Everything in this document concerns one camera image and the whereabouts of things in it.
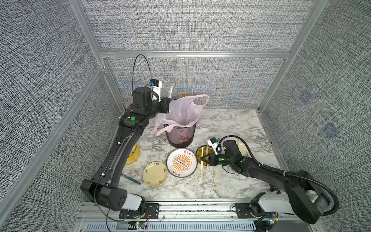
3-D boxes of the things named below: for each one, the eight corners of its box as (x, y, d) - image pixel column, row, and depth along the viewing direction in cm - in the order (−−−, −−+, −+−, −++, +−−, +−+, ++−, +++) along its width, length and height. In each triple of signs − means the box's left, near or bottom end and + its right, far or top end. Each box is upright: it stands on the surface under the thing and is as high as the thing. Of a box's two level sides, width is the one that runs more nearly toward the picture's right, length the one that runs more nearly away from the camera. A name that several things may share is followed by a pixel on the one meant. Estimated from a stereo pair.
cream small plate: (140, 186, 83) (140, 185, 82) (145, 162, 93) (144, 161, 91) (167, 186, 83) (166, 185, 82) (169, 162, 93) (168, 161, 91)
